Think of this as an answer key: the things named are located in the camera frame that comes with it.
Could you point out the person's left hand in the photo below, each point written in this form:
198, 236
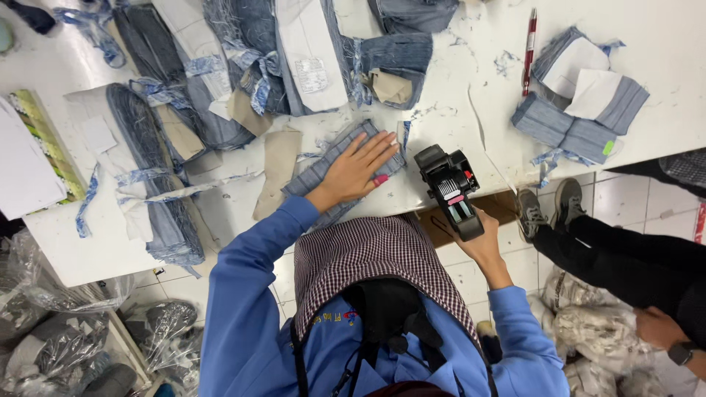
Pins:
350, 176

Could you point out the person's right hand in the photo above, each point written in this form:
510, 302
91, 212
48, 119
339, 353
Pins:
485, 242

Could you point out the person's right fingers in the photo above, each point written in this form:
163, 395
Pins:
456, 238

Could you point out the black label gun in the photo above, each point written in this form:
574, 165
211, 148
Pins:
449, 187

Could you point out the striped denim fabric bundle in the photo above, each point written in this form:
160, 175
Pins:
311, 176

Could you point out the brown cardboard box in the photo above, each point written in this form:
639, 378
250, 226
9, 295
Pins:
441, 223

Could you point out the checked headscarf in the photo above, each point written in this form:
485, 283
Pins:
380, 259

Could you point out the small denim bundle green sticker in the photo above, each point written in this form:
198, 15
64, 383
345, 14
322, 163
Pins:
557, 129

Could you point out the heap of pale plastic bags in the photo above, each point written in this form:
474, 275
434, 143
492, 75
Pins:
595, 331

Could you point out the beige paper strip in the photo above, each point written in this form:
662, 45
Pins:
278, 171

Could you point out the red pen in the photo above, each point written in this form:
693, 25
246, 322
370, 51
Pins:
529, 52

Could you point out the small denim bundle white paper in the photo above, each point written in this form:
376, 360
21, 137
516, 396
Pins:
612, 102
568, 60

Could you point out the blue jacket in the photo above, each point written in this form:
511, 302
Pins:
248, 331

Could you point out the dark patterned fabric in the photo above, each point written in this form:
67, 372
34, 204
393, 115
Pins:
681, 168

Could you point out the red strip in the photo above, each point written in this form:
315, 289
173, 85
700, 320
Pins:
700, 220

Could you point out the heap of denim cut pieces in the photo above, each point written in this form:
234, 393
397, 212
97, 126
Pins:
287, 60

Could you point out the long denim bundle with paper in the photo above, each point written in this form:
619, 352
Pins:
149, 182

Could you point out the blue white fabric tie strip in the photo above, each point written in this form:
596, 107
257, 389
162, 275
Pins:
91, 27
87, 201

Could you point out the heap of clear plastic bags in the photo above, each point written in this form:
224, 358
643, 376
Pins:
60, 336

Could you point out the stack of white paper sheets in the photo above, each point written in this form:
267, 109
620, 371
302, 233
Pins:
25, 165

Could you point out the dark navy fabric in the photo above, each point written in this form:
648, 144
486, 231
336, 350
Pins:
30, 14

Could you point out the black camera harness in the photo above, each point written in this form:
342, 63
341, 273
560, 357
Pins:
386, 320

